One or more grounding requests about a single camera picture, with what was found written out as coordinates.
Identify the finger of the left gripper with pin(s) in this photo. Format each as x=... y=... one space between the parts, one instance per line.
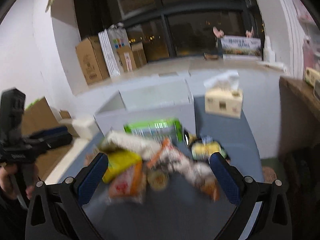
x=56 y=133
x=46 y=145

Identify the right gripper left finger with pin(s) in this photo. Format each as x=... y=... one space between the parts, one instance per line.
x=55 y=211

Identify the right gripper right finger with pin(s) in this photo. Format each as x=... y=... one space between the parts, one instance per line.
x=273 y=220

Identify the white rice cracker bag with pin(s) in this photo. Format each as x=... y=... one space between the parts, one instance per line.
x=146 y=148

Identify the yellow bean snack bag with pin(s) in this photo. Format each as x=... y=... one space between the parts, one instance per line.
x=118 y=162

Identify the yellow-green snack bag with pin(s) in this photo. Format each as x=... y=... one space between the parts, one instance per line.
x=202 y=147

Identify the person's left hand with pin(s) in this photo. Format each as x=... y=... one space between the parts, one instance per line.
x=7 y=187

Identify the brown cardboard box near sofa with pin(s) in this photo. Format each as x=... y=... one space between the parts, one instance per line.
x=38 y=117

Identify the white sofa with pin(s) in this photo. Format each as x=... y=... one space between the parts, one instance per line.
x=86 y=136

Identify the orange white snack bag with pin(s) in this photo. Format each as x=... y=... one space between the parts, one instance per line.
x=130 y=186

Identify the tall brown cardboard box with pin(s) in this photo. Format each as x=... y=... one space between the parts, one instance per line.
x=91 y=59

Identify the small round jelly cup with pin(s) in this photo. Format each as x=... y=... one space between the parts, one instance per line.
x=157 y=179

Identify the open small cardboard box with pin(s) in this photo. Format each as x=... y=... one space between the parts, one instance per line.
x=132 y=57

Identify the Indian flying cake package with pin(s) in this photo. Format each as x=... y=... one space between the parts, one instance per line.
x=198 y=174

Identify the dark wooden cabinet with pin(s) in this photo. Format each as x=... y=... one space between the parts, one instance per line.
x=298 y=147

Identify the large green snack bag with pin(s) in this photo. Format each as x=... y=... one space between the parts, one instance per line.
x=157 y=129

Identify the tissue pack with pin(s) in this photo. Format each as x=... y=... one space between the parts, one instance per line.
x=223 y=95

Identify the white storage box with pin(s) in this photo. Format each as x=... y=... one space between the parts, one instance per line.
x=161 y=101

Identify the small cream box on cabinet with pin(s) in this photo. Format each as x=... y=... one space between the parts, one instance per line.
x=311 y=76

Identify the printed landscape gift box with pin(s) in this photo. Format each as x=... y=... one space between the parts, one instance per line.
x=240 y=45

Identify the dark blue gift box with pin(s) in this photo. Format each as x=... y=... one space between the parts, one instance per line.
x=219 y=47

